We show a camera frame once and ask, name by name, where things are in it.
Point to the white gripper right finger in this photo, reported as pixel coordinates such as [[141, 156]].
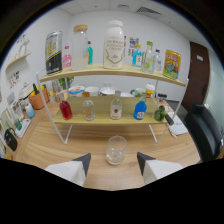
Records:
[[156, 170]]

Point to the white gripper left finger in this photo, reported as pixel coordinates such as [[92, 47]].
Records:
[[71, 170]]

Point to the small red liquid bottle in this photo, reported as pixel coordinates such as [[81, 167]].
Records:
[[66, 110]]

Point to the small clear bottle orange cap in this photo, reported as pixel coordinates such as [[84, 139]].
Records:
[[89, 111]]

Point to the clear bottle green cap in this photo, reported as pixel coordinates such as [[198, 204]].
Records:
[[148, 61]]

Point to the yellow cup with white lid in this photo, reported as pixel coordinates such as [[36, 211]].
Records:
[[150, 90]]

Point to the clear drinking glass with ice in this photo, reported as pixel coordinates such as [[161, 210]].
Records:
[[116, 151]]

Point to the white folded cloth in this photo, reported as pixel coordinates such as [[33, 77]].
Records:
[[179, 127]]

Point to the black armchair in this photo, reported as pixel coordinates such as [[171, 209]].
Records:
[[203, 133]]

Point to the blue liquid bottle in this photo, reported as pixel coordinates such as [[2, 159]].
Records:
[[140, 110]]

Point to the white kitchen scale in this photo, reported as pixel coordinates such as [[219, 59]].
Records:
[[22, 129]]

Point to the black kettle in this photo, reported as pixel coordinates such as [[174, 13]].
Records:
[[10, 141]]

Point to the clear bottle with red label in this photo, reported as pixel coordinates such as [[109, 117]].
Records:
[[116, 110]]

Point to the orange basket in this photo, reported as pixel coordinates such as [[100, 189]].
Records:
[[38, 100]]

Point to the blue-rimmed bowl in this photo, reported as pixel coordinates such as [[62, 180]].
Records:
[[76, 91]]

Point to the patterned white bowl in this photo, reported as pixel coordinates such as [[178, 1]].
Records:
[[107, 91]]

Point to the green potted plant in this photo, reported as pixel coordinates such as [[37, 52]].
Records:
[[70, 81]]

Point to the brown door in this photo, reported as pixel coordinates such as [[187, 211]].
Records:
[[197, 76]]

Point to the white-framed wooden two-tier shelf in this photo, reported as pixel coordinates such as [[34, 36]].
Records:
[[100, 70]]

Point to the small clear bottle blue cap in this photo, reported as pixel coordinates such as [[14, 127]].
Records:
[[158, 62]]

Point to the small pink bottle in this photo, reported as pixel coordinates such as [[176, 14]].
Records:
[[67, 60]]

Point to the light blue square bottle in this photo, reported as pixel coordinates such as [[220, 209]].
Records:
[[137, 58]]

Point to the small teal bottle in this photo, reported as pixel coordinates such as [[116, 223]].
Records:
[[90, 55]]

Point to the black and yellow can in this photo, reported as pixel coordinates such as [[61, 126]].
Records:
[[53, 53]]

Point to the tall clear bottle cork lid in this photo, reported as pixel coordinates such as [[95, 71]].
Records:
[[79, 50]]

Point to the large white bottle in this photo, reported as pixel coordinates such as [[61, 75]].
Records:
[[113, 46]]

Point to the white figurine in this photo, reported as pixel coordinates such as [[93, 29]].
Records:
[[24, 45]]

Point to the ceiling air vent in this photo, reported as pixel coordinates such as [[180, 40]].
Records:
[[148, 10]]

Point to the small wall stickers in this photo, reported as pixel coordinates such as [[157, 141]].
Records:
[[14, 79]]

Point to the wooden wall shelf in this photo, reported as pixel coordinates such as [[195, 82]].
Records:
[[18, 60]]

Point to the multicolour wall poster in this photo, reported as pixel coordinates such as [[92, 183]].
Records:
[[133, 41]]

